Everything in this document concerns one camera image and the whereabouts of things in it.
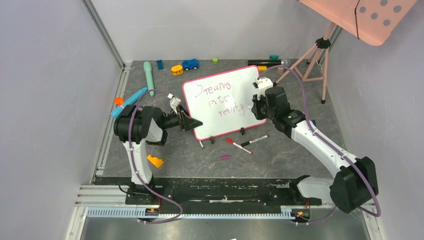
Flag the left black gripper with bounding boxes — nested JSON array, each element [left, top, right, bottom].
[[160, 104, 202, 132]]

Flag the pink framed whiteboard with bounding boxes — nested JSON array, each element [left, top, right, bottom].
[[182, 65, 266, 141]]

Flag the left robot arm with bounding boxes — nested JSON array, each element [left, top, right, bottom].
[[113, 104, 203, 204]]

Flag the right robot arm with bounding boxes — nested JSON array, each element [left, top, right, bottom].
[[251, 85, 381, 217]]

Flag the red whiteboard marker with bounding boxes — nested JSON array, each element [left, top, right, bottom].
[[225, 138, 253, 155]]

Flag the black rainbow marker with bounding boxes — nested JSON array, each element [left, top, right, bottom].
[[240, 134, 269, 147]]

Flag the yellow block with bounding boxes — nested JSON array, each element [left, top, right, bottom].
[[257, 66, 268, 72]]

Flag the orange wedge block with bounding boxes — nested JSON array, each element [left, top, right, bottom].
[[147, 155, 164, 169]]

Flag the yellow oval toy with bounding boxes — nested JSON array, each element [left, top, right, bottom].
[[171, 64, 184, 76]]

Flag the blue toy car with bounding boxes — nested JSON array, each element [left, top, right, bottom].
[[182, 58, 200, 71]]

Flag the blue toy crayon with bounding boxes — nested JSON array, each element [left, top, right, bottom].
[[110, 87, 148, 119]]

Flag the dark blue block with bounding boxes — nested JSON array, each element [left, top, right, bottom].
[[156, 60, 164, 70]]

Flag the pink tripod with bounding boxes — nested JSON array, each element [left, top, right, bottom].
[[289, 22, 336, 104]]

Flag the mint green toy stick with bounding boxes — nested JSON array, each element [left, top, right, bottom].
[[143, 61, 155, 97]]

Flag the orange small toy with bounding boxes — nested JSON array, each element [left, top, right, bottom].
[[114, 97, 125, 106]]

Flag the pink perforated panel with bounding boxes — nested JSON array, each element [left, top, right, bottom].
[[300, 0, 418, 46]]

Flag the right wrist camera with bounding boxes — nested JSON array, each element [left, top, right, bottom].
[[253, 77, 274, 101]]

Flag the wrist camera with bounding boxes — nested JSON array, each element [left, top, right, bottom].
[[253, 77, 274, 101], [167, 93, 181, 113]]

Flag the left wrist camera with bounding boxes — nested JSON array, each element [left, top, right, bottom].
[[167, 93, 181, 113]]

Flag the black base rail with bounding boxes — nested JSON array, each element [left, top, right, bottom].
[[94, 177, 322, 215]]

